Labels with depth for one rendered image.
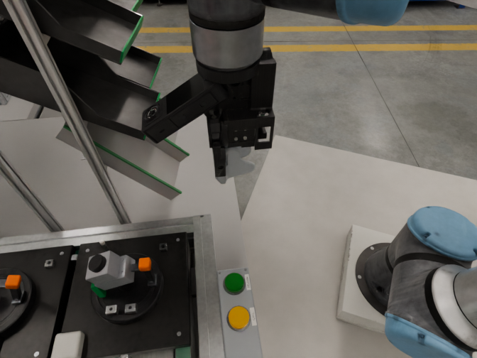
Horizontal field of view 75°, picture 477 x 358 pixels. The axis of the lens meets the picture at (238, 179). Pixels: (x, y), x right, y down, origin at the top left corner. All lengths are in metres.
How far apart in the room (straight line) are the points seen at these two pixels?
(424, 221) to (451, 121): 2.45
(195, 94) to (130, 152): 0.44
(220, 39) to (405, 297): 0.46
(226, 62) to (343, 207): 0.71
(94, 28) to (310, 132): 2.06
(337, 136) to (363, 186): 1.52
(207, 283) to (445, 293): 0.43
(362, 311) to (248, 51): 0.60
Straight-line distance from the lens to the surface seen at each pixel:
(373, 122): 2.75
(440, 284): 0.55
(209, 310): 0.69
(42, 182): 1.14
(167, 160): 0.84
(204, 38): 0.33
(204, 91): 0.36
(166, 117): 0.37
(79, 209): 1.02
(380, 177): 1.08
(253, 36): 0.33
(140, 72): 0.82
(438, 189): 1.13
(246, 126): 0.38
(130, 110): 0.69
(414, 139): 2.72
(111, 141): 0.77
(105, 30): 0.62
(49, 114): 1.60
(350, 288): 0.78
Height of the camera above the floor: 1.61
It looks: 50 degrees down
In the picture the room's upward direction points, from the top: straight up
